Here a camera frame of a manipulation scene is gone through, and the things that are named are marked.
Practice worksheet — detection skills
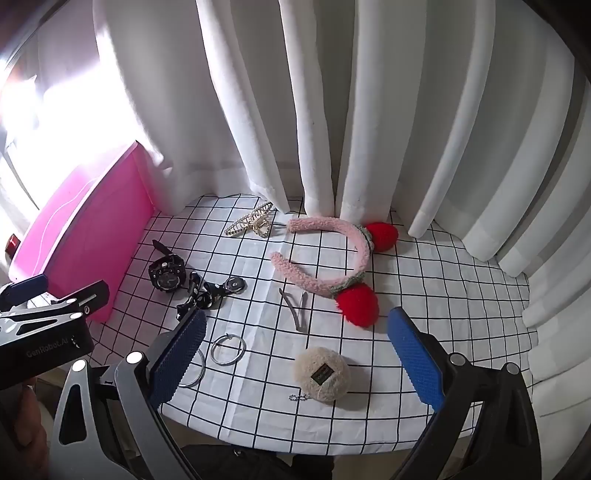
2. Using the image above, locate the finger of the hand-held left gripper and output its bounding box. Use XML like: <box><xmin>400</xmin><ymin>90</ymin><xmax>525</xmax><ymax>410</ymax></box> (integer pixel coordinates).
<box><xmin>0</xmin><ymin>274</ymin><xmax>49</xmax><ymax>303</ymax></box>
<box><xmin>0</xmin><ymin>281</ymin><xmax>110</xmax><ymax>334</ymax></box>

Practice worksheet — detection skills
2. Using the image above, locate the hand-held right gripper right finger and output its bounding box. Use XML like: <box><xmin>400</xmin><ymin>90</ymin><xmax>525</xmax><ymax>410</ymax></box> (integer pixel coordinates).
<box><xmin>387</xmin><ymin>306</ymin><xmax>543</xmax><ymax>480</ymax></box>

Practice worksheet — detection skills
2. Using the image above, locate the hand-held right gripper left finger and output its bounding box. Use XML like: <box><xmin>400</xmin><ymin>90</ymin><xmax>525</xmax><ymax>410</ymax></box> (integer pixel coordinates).
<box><xmin>48</xmin><ymin>307</ymin><xmax>208</xmax><ymax>480</ymax></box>

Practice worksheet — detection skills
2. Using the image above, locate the black printed ribbon accessory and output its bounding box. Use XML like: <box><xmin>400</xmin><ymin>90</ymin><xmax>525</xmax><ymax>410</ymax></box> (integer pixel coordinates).
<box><xmin>175</xmin><ymin>272</ymin><xmax>247</xmax><ymax>324</ymax></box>

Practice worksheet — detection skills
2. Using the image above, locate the pink plastic basin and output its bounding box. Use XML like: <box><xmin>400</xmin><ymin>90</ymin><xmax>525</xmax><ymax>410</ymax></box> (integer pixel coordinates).
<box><xmin>8</xmin><ymin>141</ymin><xmax>155</xmax><ymax>324</ymax></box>

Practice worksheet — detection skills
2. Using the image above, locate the black wrist watch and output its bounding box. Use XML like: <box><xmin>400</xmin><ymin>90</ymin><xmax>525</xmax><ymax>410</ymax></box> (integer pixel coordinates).
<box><xmin>148</xmin><ymin>240</ymin><xmax>186</xmax><ymax>294</ymax></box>

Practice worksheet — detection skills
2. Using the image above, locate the pink fluffy strawberry headband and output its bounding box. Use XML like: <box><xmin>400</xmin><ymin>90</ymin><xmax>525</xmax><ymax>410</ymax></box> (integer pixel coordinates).
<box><xmin>271</xmin><ymin>217</ymin><xmax>400</xmax><ymax>329</ymax></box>

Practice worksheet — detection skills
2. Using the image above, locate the person's left hand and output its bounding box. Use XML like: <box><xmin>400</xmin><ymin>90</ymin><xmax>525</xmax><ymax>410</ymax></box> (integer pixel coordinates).
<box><xmin>17</xmin><ymin>390</ymin><xmax>51</xmax><ymax>478</ymax></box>

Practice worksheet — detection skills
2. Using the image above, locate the silver hoop earring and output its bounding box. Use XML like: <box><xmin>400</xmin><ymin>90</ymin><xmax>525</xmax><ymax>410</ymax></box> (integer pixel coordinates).
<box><xmin>178</xmin><ymin>346</ymin><xmax>206</xmax><ymax>387</ymax></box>
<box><xmin>211</xmin><ymin>335</ymin><xmax>246</xmax><ymax>366</ymax></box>

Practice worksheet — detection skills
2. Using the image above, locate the silver metal trinket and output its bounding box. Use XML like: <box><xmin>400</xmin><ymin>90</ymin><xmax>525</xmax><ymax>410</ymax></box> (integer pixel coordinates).
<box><xmin>225</xmin><ymin>200</ymin><xmax>277</xmax><ymax>239</ymax></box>

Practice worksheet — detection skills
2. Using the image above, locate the white curtain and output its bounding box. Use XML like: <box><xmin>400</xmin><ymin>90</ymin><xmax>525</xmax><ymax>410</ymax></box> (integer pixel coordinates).
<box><xmin>34</xmin><ymin>0</ymin><xmax>587</xmax><ymax>384</ymax></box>

